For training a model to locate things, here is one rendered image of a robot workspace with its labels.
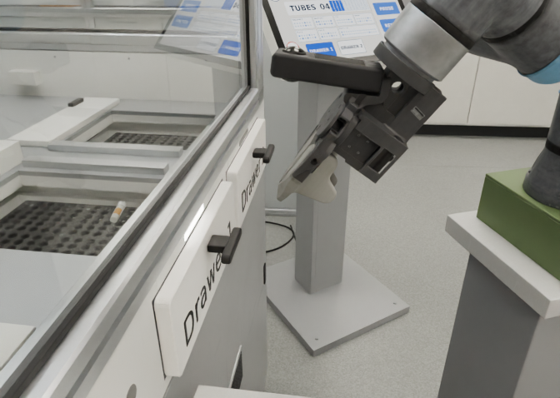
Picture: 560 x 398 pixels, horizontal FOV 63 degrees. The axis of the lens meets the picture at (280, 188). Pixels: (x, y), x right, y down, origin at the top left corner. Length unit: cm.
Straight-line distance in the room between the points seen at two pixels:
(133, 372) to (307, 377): 120
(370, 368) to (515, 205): 93
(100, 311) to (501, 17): 43
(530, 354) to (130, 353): 74
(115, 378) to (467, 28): 44
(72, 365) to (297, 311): 148
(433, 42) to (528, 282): 52
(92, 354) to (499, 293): 79
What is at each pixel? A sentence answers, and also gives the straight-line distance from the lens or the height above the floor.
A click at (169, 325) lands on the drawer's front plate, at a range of 51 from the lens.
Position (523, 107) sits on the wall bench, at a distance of 387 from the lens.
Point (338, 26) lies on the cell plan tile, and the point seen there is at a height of 106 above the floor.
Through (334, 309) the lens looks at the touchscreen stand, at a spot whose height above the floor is 4.
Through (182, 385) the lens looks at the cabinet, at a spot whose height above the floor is 76.
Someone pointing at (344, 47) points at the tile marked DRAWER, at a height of 100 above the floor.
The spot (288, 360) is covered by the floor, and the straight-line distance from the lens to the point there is 168.
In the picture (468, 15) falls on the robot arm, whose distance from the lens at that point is 46.
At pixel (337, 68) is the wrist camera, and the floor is 114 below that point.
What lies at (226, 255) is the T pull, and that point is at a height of 91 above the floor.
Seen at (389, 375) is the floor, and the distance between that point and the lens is 168.
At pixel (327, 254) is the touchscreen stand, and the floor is 21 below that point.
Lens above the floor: 124
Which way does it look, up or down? 27 degrees down
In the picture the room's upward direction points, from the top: straight up
